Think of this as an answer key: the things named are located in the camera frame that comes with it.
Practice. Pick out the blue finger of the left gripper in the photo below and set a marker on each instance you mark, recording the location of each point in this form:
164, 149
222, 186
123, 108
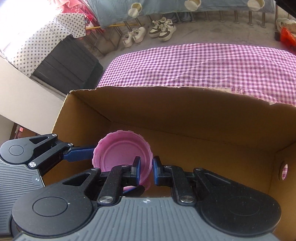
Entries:
78, 154
134, 192

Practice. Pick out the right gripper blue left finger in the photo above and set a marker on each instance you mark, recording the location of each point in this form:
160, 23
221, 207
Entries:
116, 179

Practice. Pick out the pink hanging garment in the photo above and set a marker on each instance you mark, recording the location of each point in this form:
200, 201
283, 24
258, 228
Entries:
76, 7

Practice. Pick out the pink plastic lid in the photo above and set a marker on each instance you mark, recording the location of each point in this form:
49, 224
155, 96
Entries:
121, 147

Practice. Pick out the dark cabinet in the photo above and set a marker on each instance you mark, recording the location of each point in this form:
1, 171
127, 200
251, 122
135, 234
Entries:
70, 66

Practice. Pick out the white green sneaker pair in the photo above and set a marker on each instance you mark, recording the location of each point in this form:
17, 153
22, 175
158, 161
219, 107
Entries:
163, 29

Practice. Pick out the blue patterned bedsheet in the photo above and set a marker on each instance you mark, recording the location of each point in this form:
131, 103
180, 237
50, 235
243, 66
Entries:
110, 12

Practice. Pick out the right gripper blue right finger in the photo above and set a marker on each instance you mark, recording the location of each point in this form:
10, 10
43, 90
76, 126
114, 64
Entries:
175, 178

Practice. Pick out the brown cardboard box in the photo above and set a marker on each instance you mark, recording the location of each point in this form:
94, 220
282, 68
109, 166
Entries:
242, 138

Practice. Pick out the polka dot white cloth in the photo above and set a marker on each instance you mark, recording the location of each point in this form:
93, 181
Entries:
30, 47

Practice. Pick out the purple checkered tablecloth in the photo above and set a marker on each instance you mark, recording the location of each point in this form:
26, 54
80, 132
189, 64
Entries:
260, 72

